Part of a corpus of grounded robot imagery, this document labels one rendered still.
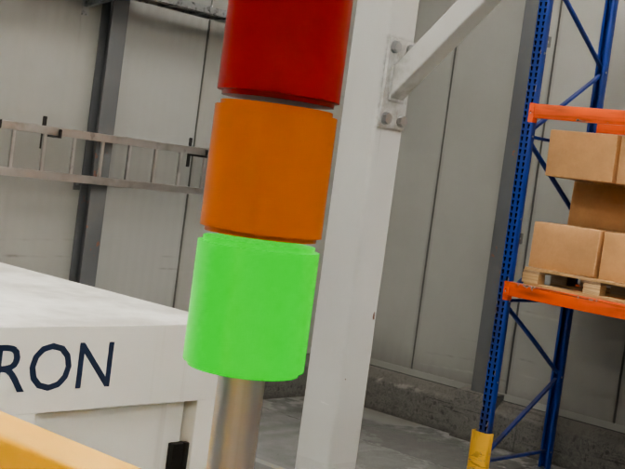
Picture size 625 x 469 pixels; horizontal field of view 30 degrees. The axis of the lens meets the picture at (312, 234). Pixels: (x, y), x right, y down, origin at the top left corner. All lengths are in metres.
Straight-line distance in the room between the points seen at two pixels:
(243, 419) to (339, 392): 2.58
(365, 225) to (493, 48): 8.31
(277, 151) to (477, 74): 10.87
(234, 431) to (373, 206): 2.57
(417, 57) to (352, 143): 0.28
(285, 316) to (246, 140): 0.07
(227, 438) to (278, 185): 0.11
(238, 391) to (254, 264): 0.05
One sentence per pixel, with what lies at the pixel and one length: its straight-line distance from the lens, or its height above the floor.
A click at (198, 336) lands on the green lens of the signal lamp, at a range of 0.46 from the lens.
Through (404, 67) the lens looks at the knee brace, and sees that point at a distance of 3.01.
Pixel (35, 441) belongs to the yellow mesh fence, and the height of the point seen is 2.10.
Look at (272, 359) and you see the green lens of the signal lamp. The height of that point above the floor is 2.17.
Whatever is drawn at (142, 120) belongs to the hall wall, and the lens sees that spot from 10.15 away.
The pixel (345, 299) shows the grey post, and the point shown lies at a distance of 3.03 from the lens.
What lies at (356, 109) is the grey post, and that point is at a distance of 3.05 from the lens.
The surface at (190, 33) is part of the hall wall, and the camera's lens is 10.46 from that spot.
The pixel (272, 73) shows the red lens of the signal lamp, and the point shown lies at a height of 2.28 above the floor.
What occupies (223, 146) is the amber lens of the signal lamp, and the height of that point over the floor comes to 2.25.
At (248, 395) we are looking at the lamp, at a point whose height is 2.15.
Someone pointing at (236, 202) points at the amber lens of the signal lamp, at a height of 2.23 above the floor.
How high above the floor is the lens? 2.24
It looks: 3 degrees down
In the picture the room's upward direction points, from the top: 8 degrees clockwise
